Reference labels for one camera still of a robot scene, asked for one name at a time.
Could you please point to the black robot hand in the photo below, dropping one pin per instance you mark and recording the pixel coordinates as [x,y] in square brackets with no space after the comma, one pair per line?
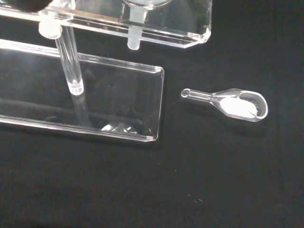
[21,4]

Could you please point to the glass weighing funnel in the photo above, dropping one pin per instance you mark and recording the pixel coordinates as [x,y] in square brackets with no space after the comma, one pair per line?
[237,107]

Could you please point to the black bench cloth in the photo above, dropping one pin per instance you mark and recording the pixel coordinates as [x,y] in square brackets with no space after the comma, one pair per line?
[213,178]

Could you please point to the clear funnel stand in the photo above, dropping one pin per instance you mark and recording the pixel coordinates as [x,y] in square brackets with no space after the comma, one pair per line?
[123,71]

